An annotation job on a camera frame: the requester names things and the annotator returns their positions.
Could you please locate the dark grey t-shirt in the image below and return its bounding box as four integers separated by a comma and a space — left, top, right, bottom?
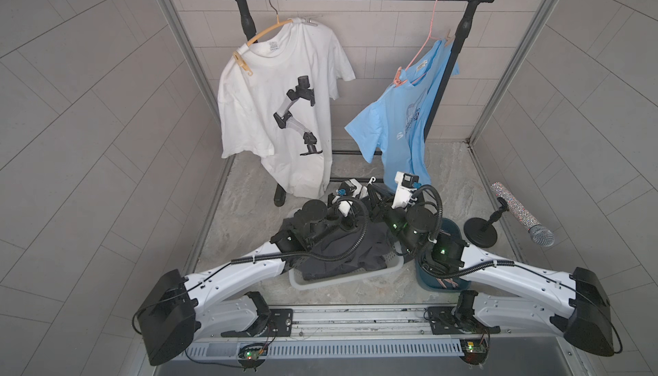
273, 216, 392, 281

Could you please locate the light blue t-shirt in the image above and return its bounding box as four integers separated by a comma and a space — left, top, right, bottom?
345, 40, 452, 190

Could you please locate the pink wire hanger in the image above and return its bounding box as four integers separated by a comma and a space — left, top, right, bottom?
404, 0, 439, 70

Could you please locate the white t-shirt black print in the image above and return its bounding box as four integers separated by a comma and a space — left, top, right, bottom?
217, 18, 356, 199

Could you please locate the yellow clothespin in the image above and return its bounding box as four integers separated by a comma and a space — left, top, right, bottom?
232, 50, 254, 76

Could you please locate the beige clothespin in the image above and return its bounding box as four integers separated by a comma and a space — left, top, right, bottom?
445, 33, 456, 47

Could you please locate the white clothespin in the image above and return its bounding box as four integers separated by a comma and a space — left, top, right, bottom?
301, 17, 320, 26

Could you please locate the orange plastic hanger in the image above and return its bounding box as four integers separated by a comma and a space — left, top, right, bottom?
246, 0, 293, 46

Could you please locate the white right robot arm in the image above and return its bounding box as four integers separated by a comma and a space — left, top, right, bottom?
365, 173, 624, 357

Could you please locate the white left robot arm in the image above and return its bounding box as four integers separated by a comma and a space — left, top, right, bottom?
131, 182, 388, 367

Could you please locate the teal clothespin tray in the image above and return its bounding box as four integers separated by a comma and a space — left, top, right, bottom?
416, 218, 471, 293

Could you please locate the glitter microphone on stand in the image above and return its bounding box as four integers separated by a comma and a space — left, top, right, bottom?
464, 182, 555, 248

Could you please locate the white laundry basket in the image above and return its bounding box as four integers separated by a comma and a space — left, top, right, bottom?
288, 253, 404, 290

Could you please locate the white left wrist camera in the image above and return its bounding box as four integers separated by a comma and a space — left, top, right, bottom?
335, 179, 368, 217

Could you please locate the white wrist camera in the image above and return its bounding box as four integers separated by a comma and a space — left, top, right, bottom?
335, 179, 368, 217
392, 171, 420, 209

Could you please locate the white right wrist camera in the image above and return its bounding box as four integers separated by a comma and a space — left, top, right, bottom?
392, 171, 420, 209

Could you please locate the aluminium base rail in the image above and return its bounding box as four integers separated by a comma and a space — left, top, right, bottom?
176, 298, 557, 368

